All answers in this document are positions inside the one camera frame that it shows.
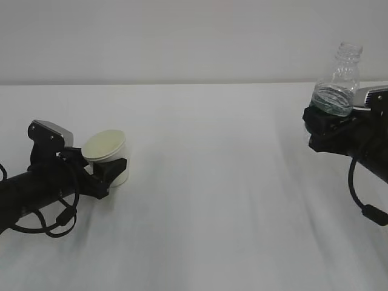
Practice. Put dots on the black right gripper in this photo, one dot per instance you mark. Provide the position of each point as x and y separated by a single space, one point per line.
364 131

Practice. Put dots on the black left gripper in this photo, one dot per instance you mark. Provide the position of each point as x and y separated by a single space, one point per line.
64 173

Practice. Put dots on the white paper cup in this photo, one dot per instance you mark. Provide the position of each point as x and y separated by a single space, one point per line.
107 146

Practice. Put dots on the clear water bottle green label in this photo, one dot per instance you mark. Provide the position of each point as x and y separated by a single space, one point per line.
334 92

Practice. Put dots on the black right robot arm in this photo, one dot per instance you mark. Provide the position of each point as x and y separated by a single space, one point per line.
373 169

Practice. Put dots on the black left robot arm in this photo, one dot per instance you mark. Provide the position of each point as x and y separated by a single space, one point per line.
22 198

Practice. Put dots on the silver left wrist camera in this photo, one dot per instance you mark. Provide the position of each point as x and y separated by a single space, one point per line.
50 137

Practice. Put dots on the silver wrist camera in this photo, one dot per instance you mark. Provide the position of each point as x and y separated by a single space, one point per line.
50 137
371 98

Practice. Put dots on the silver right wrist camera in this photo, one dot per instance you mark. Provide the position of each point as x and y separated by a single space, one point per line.
371 98

